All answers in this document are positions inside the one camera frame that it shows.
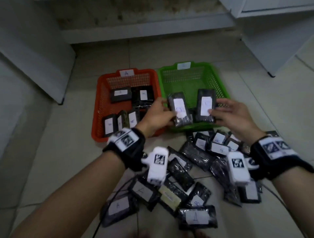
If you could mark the person's right hand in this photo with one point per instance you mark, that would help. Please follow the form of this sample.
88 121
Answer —
240 121

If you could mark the person's left hand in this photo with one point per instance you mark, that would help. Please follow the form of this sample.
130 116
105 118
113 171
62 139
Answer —
153 117

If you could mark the person's left thumb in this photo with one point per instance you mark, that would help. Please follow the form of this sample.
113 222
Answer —
173 121

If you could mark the person's right thumb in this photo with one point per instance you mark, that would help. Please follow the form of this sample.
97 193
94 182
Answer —
218 113

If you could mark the black labelled packet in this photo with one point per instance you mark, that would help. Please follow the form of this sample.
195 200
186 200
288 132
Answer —
180 103
205 95

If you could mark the person's right forearm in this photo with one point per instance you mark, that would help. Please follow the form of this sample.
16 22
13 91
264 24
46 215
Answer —
294 196

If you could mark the person's left forearm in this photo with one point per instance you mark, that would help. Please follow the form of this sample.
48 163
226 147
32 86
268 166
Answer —
81 196

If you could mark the pile of black packets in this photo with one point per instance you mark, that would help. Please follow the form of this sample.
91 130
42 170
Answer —
196 154

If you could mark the green plastic basket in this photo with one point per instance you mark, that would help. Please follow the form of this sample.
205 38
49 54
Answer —
186 78

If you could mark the cluster of black packets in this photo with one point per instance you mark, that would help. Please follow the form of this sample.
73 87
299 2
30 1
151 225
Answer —
122 94

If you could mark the white paper basket label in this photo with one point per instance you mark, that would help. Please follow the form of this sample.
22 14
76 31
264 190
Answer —
127 72
184 65

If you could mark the orange plastic basket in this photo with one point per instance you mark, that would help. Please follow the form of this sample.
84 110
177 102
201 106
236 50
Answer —
101 98

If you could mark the white cabinet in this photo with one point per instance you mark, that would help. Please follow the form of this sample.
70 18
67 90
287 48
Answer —
272 34
32 44

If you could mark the white shelf base panel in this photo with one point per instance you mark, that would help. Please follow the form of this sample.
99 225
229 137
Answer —
147 28

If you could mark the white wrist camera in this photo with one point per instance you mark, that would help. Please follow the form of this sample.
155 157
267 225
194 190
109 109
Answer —
239 169
158 169

